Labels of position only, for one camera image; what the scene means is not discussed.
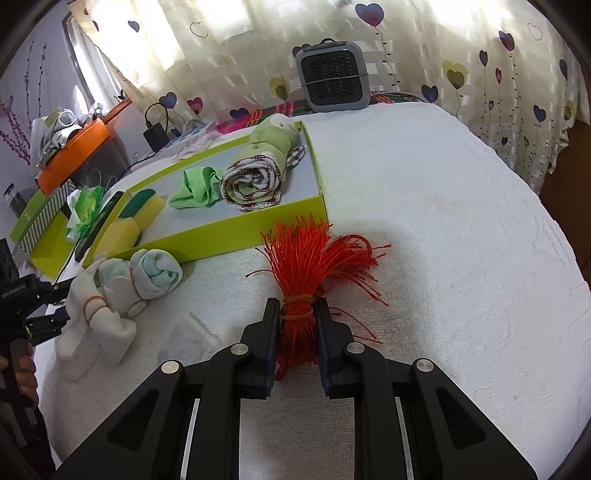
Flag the red string bundle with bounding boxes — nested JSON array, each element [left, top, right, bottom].
[[246, 213, 393, 382]]

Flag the green and white wrapper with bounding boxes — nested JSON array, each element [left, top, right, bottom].
[[64, 186, 108, 241]]

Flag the white power strip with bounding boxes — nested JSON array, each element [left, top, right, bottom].
[[170, 121, 219, 140]]

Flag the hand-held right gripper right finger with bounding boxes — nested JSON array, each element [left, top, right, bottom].
[[315, 298, 539, 480]]

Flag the green cardboard box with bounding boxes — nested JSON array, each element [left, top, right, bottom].
[[85, 120, 331, 278]]

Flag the pink flower branches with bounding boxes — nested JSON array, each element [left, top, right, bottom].
[[0, 39, 52, 168]]

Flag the pile of white bags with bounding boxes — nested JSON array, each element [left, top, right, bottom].
[[32, 106, 103, 162]]

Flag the green towel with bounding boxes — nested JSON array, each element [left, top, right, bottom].
[[221, 115, 307, 213]]

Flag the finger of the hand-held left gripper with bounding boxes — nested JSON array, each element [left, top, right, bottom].
[[25, 308, 70, 345], [39, 276, 75, 306]]

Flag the person's left hand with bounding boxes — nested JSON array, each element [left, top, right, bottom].
[[0, 343, 38, 401]]

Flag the grey portable heater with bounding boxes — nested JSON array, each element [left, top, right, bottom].
[[295, 39, 374, 113]]

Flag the heart print curtain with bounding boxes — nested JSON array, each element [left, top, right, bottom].
[[69, 0, 583, 195]]

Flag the plaid cloth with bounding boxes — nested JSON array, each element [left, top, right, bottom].
[[217, 90, 431, 135]]

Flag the small printed packet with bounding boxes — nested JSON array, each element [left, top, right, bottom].
[[174, 131, 228, 158]]

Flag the yellow sponge with green scourer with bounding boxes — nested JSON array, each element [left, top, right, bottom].
[[120, 191, 166, 232]]

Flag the light green cloth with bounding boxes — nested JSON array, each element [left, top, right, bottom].
[[168, 165, 227, 210]]

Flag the dark glass jar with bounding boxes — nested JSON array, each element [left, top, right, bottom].
[[3, 183, 22, 218]]

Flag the clear plastic bag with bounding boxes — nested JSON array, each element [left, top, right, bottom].
[[168, 313, 223, 366]]

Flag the orange tray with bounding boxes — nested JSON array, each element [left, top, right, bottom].
[[36, 99, 135, 195]]

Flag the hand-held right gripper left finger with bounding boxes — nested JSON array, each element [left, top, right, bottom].
[[53, 298, 282, 480]]

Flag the green striped box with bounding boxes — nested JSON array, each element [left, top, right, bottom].
[[9, 179, 79, 278]]

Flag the black charger adapter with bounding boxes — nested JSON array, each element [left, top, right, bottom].
[[143, 102, 171, 149]]

